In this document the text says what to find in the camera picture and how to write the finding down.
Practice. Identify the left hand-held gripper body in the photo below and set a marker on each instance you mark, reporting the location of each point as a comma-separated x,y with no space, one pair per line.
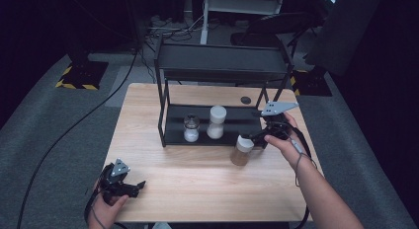
112,188

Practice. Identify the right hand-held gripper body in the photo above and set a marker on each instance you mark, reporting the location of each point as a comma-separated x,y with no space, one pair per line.
278,125

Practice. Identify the white-lidded jar brown powder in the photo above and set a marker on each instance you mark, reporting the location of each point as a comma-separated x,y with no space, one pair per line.
242,155

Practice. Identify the white-lidded jar white powder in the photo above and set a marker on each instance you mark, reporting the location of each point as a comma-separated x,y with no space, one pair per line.
217,115

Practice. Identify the black metal two-tier shelf rack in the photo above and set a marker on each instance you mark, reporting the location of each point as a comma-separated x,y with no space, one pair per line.
214,62

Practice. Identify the person's right hand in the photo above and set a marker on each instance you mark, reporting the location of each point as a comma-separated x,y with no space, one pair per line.
293,146

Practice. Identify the person's left hand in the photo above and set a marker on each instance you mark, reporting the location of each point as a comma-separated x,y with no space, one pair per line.
103,215

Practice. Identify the black yellow striped stand base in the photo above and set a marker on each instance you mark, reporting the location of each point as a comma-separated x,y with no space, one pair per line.
84,76
313,86

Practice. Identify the grey curtain panel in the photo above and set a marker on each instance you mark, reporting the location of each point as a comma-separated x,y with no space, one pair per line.
342,31

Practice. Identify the white metal stand frame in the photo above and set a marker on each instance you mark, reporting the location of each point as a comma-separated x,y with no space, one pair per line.
242,5

